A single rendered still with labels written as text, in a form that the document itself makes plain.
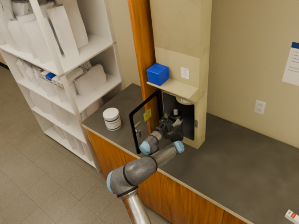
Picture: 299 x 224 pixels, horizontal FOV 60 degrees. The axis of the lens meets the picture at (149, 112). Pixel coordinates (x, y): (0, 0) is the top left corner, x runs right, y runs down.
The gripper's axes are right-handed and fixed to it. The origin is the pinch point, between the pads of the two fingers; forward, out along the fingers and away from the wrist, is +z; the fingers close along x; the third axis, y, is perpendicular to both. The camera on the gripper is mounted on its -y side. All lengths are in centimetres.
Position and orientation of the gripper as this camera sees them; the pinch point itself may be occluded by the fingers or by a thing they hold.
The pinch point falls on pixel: (175, 118)
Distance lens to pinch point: 180.7
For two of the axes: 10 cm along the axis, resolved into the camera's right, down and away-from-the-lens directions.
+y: -1.4, -7.2, -6.8
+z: 6.1, -6.0, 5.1
